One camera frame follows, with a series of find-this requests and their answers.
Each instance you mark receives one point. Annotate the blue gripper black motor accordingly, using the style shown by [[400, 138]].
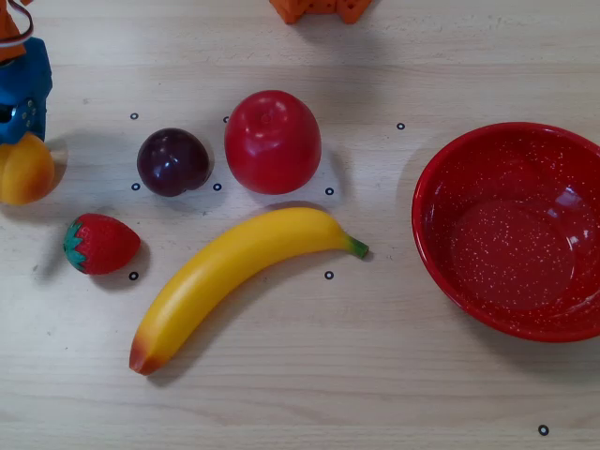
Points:
[[24, 118]]

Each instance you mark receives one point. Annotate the yellow orange toy peach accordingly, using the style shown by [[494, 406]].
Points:
[[25, 173]]

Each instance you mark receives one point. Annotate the orange robot base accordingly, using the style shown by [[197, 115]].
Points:
[[323, 9]]

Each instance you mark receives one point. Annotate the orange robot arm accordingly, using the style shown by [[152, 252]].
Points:
[[7, 23]]

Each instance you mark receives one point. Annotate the red speckled enamel bowl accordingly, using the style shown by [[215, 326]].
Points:
[[506, 234]]

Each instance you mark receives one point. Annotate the red toy strawberry green leaves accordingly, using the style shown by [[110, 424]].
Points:
[[105, 244]]

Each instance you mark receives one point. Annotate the dark purple toy plum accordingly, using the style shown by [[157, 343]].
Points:
[[171, 161]]

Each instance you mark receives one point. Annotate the red toy apple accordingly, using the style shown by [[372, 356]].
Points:
[[272, 143]]

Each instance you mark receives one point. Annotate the yellow toy banana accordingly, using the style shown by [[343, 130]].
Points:
[[225, 276]]

